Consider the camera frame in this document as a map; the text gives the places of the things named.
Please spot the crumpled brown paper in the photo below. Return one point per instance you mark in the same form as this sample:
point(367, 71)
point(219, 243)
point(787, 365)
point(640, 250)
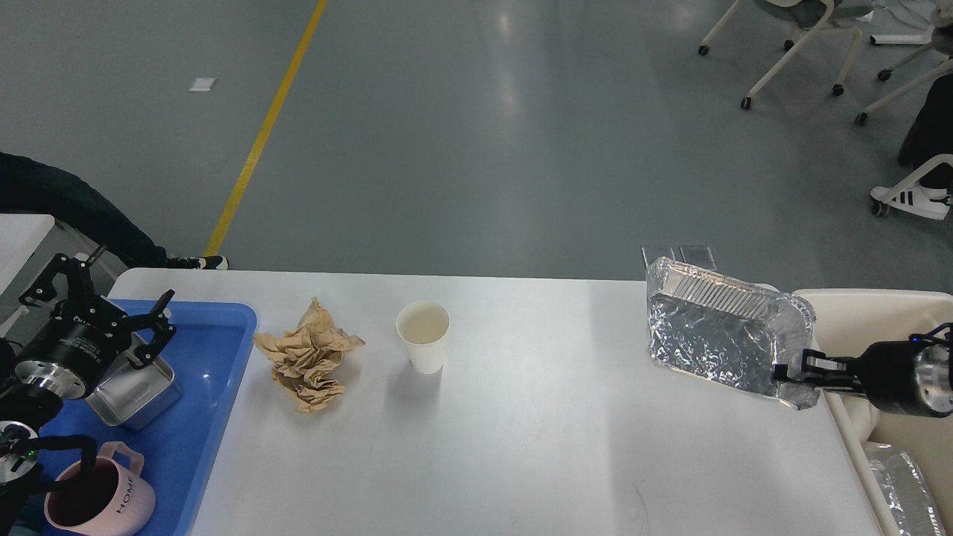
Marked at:
point(303, 359)

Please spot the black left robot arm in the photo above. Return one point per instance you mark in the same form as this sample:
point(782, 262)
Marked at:
point(25, 411)

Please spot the floor socket plate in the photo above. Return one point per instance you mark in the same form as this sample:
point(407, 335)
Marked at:
point(701, 256)
point(650, 254)

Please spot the white side table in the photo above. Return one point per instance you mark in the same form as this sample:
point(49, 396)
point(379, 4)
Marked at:
point(21, 235)

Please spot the pink mug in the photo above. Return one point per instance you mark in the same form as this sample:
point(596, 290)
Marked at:
point(113, 500)

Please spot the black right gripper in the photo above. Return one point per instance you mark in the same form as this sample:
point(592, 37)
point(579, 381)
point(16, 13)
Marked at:
point(902, 377)

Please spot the blue plastic tray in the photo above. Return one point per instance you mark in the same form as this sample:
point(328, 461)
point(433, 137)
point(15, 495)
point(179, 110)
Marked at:
point(208, 355)

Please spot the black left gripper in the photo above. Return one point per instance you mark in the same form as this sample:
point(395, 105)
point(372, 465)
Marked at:
point(75, 348)

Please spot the beige plastic bin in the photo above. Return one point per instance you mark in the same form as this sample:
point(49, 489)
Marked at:
point(847, 322)

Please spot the white chair near sneaker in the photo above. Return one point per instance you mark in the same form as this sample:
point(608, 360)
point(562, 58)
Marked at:
point(909, 196)

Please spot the person leg with sneaker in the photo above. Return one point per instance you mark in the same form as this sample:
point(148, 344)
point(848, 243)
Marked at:
point(929, 136)

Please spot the steel rectangular container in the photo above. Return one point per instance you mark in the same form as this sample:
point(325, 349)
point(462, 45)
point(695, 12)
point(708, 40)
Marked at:
point(132, 398)

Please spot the white paper cup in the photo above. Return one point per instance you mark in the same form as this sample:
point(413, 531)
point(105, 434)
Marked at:
point(423, 327)

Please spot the aluminium foil tray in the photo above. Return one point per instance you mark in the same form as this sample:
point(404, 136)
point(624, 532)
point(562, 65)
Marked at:
point(742, 336)

